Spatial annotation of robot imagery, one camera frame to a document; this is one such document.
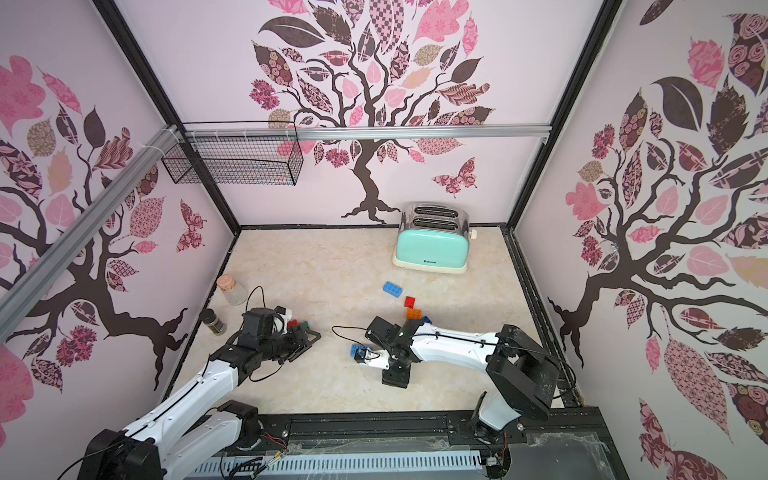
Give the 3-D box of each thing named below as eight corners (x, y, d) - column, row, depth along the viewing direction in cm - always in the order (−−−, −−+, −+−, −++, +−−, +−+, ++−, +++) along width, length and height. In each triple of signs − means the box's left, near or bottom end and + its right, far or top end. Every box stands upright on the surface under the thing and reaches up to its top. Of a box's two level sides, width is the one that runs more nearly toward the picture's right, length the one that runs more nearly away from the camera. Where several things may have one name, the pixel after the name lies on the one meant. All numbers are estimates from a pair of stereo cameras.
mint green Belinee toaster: (385, 262, 111) (384, 229, 97) (413, 223, 125) (416, 189, 111) (454, 292, 102) (464, 260, 88) (476, 247, 116) (487, 213, 102)
